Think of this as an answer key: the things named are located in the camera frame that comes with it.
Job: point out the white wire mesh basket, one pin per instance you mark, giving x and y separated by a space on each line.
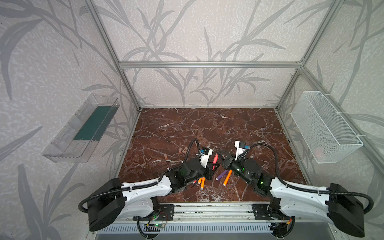
326 132

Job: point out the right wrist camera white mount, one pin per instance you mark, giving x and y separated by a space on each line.
241 148

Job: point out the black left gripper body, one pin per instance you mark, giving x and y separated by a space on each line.
208 170

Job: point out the horizontal aluminium crossbar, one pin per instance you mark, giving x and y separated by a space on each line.
288 65

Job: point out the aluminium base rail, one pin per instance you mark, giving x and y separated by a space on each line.
210 211

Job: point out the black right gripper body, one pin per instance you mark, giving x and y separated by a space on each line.
228 161

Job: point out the thick pink marker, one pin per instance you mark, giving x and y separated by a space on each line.
215 159

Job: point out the orange pen lower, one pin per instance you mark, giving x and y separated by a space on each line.
202 184

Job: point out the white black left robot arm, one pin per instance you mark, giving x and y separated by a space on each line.
115 199

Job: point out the purple marker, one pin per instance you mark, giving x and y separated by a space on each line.
221 175

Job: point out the clear plastic wall tray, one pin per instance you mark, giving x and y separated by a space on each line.
78 139

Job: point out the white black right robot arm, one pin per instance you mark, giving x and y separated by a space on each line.
333 204

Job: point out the aluminium frame post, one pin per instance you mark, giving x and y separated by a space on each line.
92 9

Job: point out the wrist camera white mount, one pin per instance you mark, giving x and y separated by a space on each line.
203 155
241 148

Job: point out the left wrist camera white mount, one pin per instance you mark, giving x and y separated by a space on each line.
203 155

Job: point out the orange pen right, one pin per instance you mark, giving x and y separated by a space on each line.
227 177

